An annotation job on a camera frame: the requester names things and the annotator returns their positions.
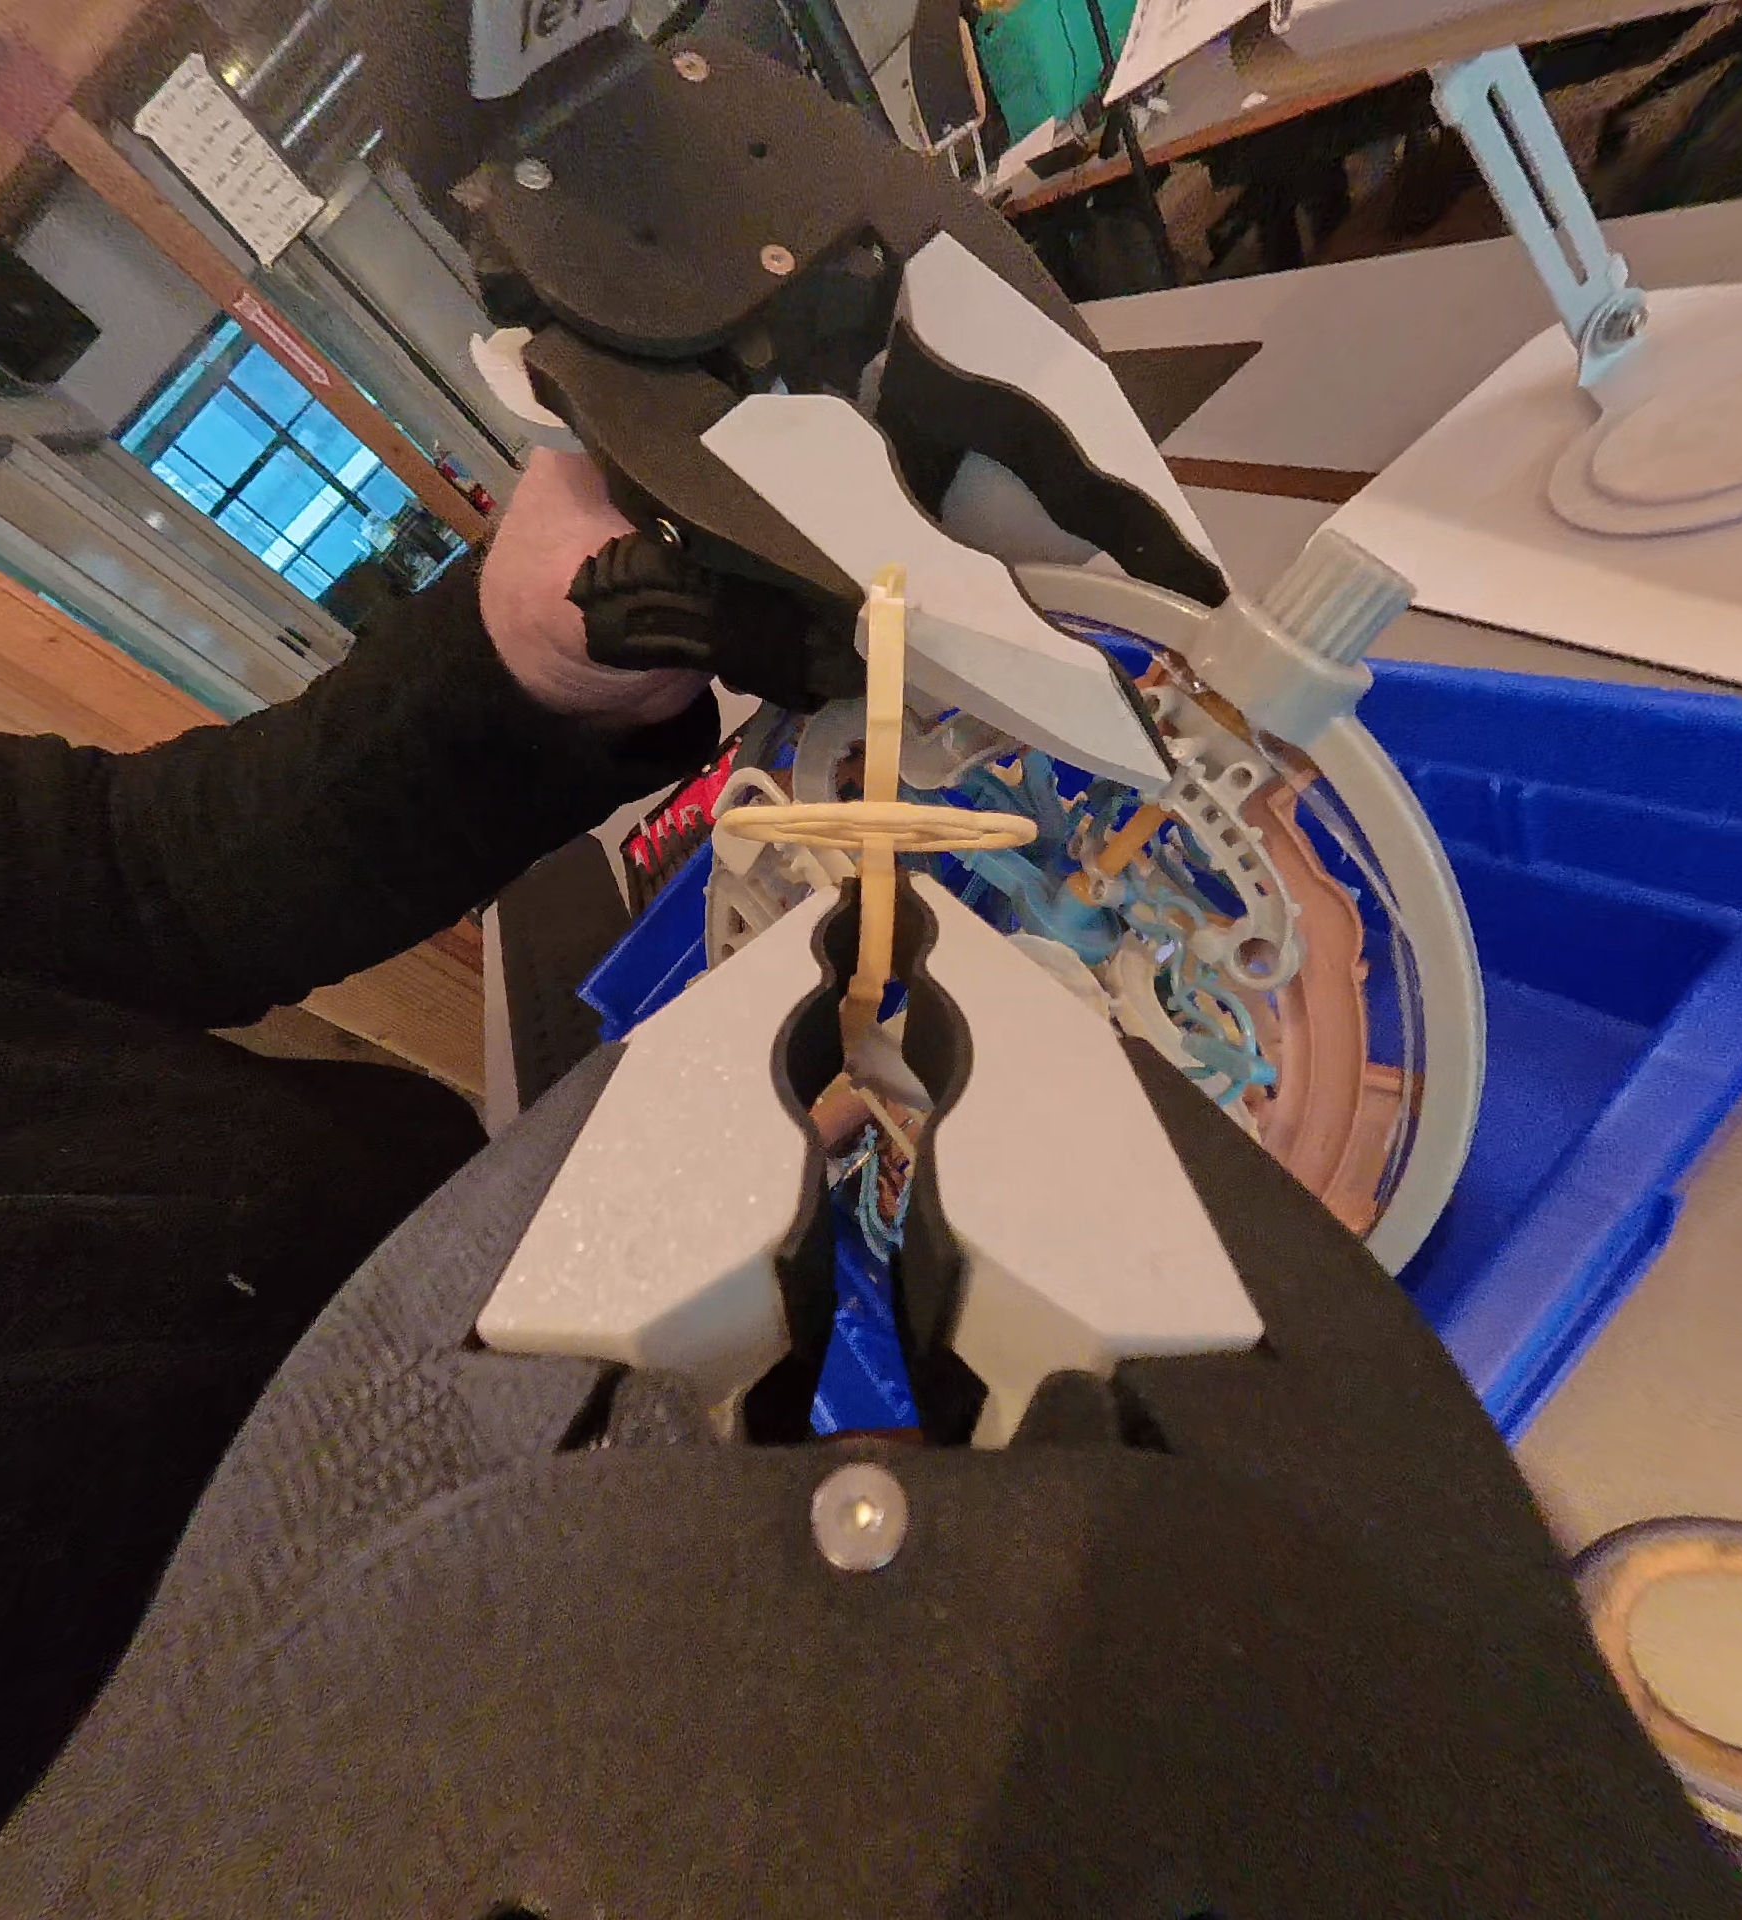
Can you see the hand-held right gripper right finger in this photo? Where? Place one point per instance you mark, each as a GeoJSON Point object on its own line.
{"type": "Point", "coordinates": [1095, 1201]}

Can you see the person's left hand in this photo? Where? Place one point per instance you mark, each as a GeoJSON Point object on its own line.
{"type": "Point", "coordinates": [535, 601]}

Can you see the black desk mat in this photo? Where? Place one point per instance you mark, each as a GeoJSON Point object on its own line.
{"type": "Point", "coordinates": [1187, 384]}

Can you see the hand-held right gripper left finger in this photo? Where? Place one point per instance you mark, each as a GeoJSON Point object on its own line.
{"type": "Point", "coordinates": [647, 1201]}

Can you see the round clear plastic dish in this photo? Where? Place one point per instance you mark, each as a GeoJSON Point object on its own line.
{"type": "Point", "coordinates": [1727, 1665]}

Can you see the person's black clothing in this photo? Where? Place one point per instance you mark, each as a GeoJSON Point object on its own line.
{"type": "Point", "coordinates": [107, 1350]}

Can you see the small blue plastic bin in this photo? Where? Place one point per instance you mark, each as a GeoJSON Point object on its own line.
{"type": "Point", "coordinates": [1636, 929]}

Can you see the red black tool kit case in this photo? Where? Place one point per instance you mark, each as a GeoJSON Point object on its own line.
{"type": "Point", "coordinates": [676, 833]}

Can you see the green storage crate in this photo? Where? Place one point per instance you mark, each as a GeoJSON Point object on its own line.
{"type": "Point", "coordinates": [1051, 60]}

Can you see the person's left forearm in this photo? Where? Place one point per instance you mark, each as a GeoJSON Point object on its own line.
{"type": "Point", "coordinates": [211, 841]}

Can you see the plastic ball maze puzzle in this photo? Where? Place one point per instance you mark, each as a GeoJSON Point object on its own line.
{"type": "Point", "coordinates": [1426, 900]}

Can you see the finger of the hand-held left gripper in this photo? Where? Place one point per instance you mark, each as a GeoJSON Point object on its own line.
{"type": "Point", "coordinates": [1051, 359]}
{"type": "Point", "coordinates": [841, 496]}

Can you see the black dotted wrist rest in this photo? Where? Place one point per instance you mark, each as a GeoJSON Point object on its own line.
{"type": "Point", "coordinates": [557, 976]}

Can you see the black wall speaker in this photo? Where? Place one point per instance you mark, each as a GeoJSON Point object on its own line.
{"type": "Point", "coordinates": [9, 323]}

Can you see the white wall notice sheet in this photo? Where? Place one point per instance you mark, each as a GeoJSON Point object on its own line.
{"type": "Point", "coordinates": [225, 158]}

